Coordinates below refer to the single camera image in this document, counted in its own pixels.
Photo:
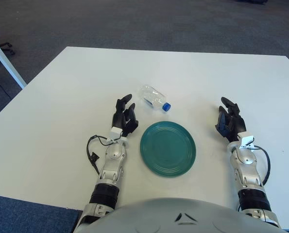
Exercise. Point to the silver robot torso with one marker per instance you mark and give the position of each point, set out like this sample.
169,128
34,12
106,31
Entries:
183,216

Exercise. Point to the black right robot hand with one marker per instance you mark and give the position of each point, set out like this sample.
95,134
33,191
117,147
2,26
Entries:
237,123

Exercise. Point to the clear plastic bottle blue cap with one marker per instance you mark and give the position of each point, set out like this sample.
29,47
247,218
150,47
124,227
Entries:
154,97

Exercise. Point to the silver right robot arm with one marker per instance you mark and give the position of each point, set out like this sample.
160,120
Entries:
248,170

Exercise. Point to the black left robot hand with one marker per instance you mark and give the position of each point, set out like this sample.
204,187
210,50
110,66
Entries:
120,119

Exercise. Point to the green round plate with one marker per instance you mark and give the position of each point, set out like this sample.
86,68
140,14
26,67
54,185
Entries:
168,149

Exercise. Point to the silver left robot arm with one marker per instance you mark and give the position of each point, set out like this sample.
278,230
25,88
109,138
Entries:
111,167

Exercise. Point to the dark object on carpet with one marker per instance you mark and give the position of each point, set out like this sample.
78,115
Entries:
258,1

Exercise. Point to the black office chair base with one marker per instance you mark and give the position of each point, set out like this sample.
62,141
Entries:
7,45

